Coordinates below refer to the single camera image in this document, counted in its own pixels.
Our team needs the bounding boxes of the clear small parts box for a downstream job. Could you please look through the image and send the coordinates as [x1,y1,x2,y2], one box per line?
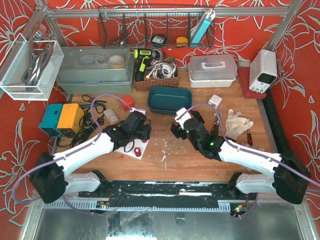
[103,108,120,125]

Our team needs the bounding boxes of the red cube power socket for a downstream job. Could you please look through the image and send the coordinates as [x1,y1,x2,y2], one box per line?
[122,95,134,107]

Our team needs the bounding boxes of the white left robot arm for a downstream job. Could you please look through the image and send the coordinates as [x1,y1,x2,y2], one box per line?
[29,110,152,204]

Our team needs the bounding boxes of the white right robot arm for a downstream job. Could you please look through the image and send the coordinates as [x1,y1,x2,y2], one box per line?
[170,118,311,205]

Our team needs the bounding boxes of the white peg base board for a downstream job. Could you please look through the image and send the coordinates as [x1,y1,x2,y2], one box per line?
[116,139,149,160]

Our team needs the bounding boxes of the teal plastic tray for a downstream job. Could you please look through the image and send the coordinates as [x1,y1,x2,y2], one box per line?
[147,86,193,116]

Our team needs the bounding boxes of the white cube charger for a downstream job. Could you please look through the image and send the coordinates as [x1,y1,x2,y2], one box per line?
[208,94,223,110]

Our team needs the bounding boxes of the white work glove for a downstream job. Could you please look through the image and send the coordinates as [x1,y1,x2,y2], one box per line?
[225,108,254,141]

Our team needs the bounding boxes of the woven wicker basket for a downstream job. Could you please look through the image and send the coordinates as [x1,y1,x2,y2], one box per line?
[133,57,179,91]

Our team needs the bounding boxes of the yellow device box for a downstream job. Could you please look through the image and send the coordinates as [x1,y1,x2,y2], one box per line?
[57,103,85,138]

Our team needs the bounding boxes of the small red screwdriver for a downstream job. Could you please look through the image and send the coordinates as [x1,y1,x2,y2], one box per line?
[247,129,253,146]

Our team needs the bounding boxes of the white lidded storage box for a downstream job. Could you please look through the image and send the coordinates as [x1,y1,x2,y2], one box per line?
[188,54,238,88]

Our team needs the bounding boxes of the grey plastic storage box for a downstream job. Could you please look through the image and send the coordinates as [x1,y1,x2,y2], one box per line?
[56,46,134,95]

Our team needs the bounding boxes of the teal device box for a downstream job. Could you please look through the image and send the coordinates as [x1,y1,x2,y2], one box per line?
[38,103,63,137]

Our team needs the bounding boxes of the red mat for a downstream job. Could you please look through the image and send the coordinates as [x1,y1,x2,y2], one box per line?
[236,66,267,100]

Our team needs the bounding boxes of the yellow tape measure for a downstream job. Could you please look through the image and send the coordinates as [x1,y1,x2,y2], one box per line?
[176,36,189,48]

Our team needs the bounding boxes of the white power supply unit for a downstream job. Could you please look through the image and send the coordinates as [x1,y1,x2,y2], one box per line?
[248,49,277,94]

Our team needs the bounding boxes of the clear acrylic bin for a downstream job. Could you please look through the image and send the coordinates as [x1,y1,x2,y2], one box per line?
[0,34,64,101]

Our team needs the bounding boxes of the blue white power strip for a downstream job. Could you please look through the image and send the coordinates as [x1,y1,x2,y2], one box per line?
[190,11,216,48]

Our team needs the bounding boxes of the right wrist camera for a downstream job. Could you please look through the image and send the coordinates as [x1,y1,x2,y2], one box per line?
[174,107,192,129]

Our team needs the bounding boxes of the orange handled screwdriver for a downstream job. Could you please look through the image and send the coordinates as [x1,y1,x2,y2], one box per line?
[211,118,220,136]

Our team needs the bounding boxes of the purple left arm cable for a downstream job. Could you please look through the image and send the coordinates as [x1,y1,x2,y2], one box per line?
[11,93,133,204]

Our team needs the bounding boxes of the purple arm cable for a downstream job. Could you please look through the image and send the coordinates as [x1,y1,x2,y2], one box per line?
[179,103,320,187]
[11,93,133,204]

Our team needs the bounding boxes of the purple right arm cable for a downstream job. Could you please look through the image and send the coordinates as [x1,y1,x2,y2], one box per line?
[179,103,320,187]

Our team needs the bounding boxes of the white coiled cable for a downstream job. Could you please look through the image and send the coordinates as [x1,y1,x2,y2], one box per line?
[148,62,177,79]

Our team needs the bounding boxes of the yellow green cordless drill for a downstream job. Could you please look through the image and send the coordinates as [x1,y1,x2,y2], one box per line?
[133,48,161,82]

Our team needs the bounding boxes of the black wire mesh shelf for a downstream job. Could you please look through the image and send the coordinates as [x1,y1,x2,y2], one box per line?
[97,3,215,49]

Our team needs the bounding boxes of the grey cables in bin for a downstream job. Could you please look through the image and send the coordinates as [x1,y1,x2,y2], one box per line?
[21,44,54,89]

